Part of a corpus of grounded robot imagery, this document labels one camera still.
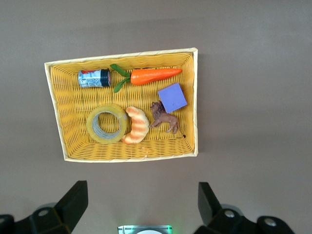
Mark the purple foam block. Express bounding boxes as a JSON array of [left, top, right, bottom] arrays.
[[157, 82, 188, 114]]

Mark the orange toy carrot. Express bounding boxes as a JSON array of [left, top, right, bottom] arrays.
[[110, 63, 183, 94]]

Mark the yellow packing tape roll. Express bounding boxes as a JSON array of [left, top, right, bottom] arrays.
[[86, 103, 128, 144]]

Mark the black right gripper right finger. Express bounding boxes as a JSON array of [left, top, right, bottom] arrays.
[[194, 182, 295, 234]]

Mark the brown toy lion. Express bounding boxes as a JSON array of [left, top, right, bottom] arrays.
[[149, 100, 186, 138]]

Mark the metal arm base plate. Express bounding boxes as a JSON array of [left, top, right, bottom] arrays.
[[117, 225, 173, 234]]

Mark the yellow woven basket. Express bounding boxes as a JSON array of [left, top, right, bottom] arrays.
[[44, 47, 198, 163]]

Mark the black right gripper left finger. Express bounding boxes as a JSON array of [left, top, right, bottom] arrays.
[[0, 180, 89, 234]]

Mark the toy croissant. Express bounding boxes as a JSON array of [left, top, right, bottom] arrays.
[[121, 106, 150, 145]]

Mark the small jar with black lid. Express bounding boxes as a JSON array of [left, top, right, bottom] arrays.
[[78, 69, 112, 88]]

